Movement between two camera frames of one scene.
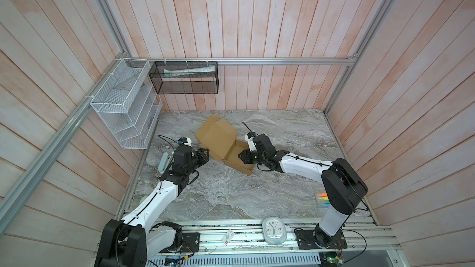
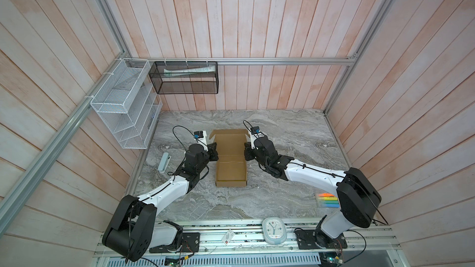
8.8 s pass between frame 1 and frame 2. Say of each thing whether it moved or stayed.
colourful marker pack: stayed
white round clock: stayed
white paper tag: stayed
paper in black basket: stayed
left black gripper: moved
